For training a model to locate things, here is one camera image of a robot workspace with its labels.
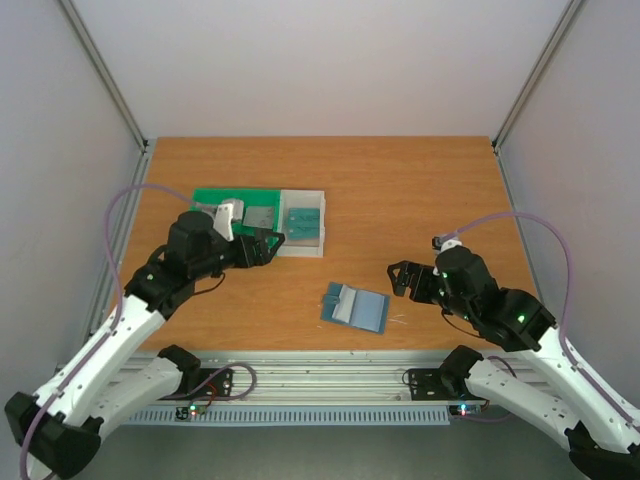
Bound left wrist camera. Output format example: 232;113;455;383
213;198;244;241

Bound right aluminium frame post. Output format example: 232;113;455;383
491;0;587;151

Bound left aluminium frame post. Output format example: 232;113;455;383
55;0;151;151

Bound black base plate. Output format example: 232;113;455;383
402;368;484;402
170;368;234;401

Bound grey slotted cable duct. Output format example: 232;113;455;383
126;405;450;428

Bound middle green bin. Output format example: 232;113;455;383
229;189;281;235

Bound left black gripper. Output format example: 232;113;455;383
192;230;286;280

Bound left green bin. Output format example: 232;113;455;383
192;188;233;221

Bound teal leather card holder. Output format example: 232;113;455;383
320;282;390;335

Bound left small circuit board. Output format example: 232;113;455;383
175;404;207;421

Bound green bin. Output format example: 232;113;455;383
229;189;281;235
192;188;233;221

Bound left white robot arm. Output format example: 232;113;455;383
4;210;285;479

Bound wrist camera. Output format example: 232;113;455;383
213;198;244;241
432;235;463;252

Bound aluminium frame post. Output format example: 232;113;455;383
55;0;151;151
491;0;587;151

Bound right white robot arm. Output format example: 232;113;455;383
387;242;639;479

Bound small circuit board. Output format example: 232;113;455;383
449;403;484;417
175;404;207;421

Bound right small circuit board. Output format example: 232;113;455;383
449;403;484;417

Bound teal card in bin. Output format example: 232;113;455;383
287;208;321;224

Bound white translucent bin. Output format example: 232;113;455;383
277;189;326;258

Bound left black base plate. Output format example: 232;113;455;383
170;368;234;401

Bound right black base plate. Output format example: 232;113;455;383
402;368;484;402

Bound grey white card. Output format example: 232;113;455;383
243;206;275;229

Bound aluminium front rail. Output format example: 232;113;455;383
45;349;596;405

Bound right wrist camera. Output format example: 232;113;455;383
432;235;463;252

